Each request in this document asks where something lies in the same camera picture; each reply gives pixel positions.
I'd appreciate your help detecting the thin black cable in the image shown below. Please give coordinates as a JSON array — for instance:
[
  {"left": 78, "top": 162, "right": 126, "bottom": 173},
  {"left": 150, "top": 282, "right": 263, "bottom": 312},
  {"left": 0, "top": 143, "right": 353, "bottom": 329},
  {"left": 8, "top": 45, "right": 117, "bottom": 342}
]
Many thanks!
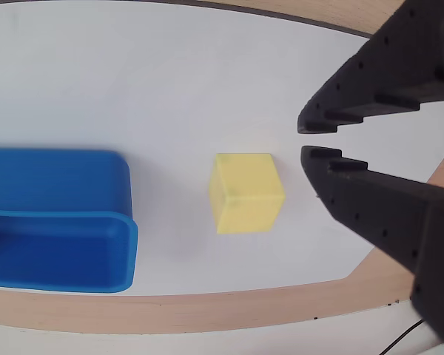
[{"left": 379, "top": 319, "right": 426, "bottom": 355}]

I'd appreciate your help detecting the white rectangular mat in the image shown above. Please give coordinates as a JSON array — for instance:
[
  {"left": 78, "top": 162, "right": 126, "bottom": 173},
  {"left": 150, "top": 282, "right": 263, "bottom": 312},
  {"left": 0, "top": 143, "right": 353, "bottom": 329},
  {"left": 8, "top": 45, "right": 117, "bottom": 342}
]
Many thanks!
[{"left": 0, "top": 0, "right": 444, "bottom": 297}]

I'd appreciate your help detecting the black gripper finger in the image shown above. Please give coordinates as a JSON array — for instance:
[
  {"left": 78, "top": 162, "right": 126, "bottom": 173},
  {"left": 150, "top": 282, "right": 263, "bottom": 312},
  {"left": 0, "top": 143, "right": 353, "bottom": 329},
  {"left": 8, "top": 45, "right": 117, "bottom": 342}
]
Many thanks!
[
  {"left": 297, "top": 0, "right": 444, "bottom": 135},
  {"left": 300, "top": 146, "right": 444, "bottom": 355}
]

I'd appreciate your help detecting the yellow cube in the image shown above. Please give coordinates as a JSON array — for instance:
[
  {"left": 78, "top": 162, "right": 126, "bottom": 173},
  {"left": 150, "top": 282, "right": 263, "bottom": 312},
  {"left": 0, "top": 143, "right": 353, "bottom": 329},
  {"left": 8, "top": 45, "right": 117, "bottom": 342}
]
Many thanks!
[{"left": 209, "top": 153, "right": 286, "bottom": 235}]

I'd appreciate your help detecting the blue rectangular bin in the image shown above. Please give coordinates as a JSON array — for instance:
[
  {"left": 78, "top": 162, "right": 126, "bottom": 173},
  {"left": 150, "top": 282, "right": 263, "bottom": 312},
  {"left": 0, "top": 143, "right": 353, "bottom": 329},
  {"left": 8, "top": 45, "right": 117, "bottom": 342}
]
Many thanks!
[{"left": 0, "top": 147, "right": 139, "bottom": 295}]

